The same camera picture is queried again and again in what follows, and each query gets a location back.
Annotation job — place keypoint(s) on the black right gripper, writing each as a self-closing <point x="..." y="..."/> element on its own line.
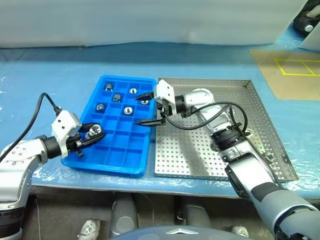
<point x="165" y="108"/>

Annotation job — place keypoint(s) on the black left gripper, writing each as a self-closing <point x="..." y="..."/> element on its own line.
<point x="73" y="145"/>

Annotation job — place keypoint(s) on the small metal roller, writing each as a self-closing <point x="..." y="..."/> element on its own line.
<point x="100" y="107"/>
<point x="96" y="129"/>
<point x="128" y="110"/>
<point x="89" y="135"/>
<point x="116" y="97"/>
<point x="108" y="87"/>
<point x="270" y="157"/>
<point x="144" y="101"/>
<point x="133" y="90"/>
<point x="250" y="134"/>

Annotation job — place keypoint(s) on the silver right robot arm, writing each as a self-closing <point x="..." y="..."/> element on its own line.
<point x="250" y="156"/>

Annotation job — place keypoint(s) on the blue plastic compartment tray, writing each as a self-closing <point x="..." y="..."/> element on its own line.
<point x="125" y="155"/>

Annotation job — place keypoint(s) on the perforated steel tray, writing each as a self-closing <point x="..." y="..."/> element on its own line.
<point x="180" y="155"/>

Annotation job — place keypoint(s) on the grey rounded robot leg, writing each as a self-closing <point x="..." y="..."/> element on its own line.
<point x="196" y="212"/>
<point x="123" y="215"/>

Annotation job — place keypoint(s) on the white robot foot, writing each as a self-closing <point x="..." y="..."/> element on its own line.
<point x="240" y="231"/>
<point x="90" y="228"/>

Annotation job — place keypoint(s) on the blue-grey robot torso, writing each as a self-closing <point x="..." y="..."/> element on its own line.
<point x="180" y="233"/>

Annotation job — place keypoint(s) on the brown cardboard mat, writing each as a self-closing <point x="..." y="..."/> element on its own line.
<point x="287" y="85"/>

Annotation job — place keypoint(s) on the black rounded device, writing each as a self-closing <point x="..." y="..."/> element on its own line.
<point x="303" y="23"/>

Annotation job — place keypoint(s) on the white flat board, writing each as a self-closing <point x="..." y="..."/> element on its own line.
<point x="312" y="40"/>

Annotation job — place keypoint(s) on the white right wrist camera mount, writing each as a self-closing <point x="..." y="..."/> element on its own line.
<point x="165" y="91"/>

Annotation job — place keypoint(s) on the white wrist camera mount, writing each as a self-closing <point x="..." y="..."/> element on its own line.
<point x="165" y="91"/>
<point x="63" y="122"/>

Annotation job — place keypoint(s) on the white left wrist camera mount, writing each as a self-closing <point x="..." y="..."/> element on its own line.
<point x="63" y="122"/>

